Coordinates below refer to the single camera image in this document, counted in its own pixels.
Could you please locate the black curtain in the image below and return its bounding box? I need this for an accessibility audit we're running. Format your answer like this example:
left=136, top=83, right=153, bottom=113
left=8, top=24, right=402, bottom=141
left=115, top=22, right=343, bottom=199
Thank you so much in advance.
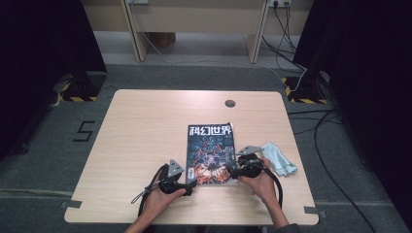
left=292, top=0, right=412, bottom=221
left=0, top=0, right=109, bottom=161

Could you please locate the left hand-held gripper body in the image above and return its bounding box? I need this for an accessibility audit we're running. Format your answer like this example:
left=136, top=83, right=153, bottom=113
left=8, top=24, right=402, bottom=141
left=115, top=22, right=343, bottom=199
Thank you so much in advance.
left=157, top=158, right=189, bottom=196

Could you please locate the thick black floor cable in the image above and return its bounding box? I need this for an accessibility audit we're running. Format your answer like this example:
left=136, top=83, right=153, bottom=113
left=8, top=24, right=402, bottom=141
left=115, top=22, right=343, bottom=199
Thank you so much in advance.
left=261, top=36, right=307, bottom=72

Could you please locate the beige desk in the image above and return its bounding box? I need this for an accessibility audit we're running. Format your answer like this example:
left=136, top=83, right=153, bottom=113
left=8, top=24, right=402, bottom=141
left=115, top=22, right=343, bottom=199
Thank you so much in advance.
left=81, top=0, right=315, bottom=65

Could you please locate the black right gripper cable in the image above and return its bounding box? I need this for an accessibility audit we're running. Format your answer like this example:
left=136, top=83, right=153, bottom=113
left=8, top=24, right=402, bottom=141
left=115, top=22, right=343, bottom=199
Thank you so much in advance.
left=258, top=161, right=284, bottom=209

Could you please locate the black power cable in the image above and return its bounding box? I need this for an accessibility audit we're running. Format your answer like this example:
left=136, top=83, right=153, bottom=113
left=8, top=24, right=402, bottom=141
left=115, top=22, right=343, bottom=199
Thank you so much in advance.
left=275, top=3, right=297, bottom=71
left=273, top=3, right=298, bottom=54

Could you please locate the black stand base striped tape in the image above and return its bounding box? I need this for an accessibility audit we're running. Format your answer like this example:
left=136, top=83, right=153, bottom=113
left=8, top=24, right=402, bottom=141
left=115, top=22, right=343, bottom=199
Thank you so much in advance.
left=59, top=71, right=108, bottom=103
left=281, top=72, right=329, bottom=105

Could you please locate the grey tape piece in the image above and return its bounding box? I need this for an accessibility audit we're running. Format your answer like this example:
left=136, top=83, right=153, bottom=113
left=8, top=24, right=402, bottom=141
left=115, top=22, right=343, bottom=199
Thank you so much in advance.
left=59, top=199, right=83, bottom=210
left=303, top=206, right=327, bottom=218

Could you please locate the person's right hand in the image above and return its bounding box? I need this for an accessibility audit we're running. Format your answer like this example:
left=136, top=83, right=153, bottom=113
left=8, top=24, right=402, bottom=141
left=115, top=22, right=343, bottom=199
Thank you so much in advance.
left=237, top=157, right=281, bottom=210

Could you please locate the grey strap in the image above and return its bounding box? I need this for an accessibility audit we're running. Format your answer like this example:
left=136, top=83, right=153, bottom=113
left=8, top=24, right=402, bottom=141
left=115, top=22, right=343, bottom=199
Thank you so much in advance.
left=130, top=184, right=160, bottom=205

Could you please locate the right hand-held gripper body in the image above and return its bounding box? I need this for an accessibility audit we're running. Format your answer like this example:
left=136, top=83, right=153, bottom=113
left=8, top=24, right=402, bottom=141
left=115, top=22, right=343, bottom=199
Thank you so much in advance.
left=234, top=145, right=265, bottom=179

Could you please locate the long white floor cable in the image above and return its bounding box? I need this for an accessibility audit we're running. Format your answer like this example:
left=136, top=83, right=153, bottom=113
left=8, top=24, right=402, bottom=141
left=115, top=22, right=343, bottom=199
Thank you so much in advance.
left=140, top=32, right=307, bottom=93

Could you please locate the light blue cloth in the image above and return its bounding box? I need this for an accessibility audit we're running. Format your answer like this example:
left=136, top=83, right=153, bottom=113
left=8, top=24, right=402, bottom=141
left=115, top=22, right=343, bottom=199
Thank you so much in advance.
left=260, top=141, right=298, bottom=178

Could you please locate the brown cardboard box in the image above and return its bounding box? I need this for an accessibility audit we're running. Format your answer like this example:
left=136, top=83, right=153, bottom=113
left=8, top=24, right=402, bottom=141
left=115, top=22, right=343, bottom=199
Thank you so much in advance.
left=147, top=32, right=177, bottom=49

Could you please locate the dark illustrated magazine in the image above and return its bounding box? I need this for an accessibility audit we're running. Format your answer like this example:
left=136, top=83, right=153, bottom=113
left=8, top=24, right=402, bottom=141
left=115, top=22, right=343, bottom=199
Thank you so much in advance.
left=185, top=121, right=241, bottom=186

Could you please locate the long black floor cable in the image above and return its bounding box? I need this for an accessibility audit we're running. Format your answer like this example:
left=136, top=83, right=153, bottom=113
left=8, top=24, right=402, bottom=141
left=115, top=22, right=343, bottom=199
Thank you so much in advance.
left=312, top=110, right=378, bottom=233

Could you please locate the person's left hand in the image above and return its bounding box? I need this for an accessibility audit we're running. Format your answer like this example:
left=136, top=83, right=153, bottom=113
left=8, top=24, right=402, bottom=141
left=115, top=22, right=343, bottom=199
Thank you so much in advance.
left=142, top=188, right=188, bottom=224

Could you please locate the thin black floor cable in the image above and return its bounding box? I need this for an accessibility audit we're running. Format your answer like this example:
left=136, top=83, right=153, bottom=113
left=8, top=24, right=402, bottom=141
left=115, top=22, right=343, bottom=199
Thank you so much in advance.
left=287, top=109, right=344, bottom=136

